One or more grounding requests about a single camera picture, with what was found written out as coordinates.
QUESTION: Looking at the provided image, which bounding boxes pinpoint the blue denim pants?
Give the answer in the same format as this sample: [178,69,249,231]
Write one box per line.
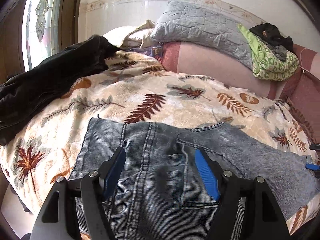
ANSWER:
[70,118,319,239]

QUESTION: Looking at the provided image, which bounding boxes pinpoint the small black clothing pile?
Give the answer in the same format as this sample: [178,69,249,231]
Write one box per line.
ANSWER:
[250,23,294,62]

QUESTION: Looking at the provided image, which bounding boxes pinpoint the pink sofa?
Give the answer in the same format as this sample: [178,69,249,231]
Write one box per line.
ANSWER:
[162,42,319,139]

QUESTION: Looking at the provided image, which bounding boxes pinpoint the green patterned folded blanket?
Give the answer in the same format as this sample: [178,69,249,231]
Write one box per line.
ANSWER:
[238,23,299,81]

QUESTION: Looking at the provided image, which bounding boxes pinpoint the black garment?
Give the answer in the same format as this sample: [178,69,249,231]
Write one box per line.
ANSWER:
[1,35,120,146]

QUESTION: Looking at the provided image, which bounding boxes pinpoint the cream leaf-print fleece blanket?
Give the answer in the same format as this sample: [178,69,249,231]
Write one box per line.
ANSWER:
[0,50,320,235]

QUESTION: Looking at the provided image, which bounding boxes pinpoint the purple printed package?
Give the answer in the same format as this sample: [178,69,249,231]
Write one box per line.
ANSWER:
[128,46,163,59]

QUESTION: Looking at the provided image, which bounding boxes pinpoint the cream pillow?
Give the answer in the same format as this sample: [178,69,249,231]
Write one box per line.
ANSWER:
[103,20,155,50]

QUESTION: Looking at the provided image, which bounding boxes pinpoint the stained glass window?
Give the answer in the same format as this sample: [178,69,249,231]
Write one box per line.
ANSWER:
[22,0,61,71]

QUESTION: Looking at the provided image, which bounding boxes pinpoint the grey quilted blanket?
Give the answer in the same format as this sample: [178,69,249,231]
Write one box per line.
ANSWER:
[150,1,252,69]

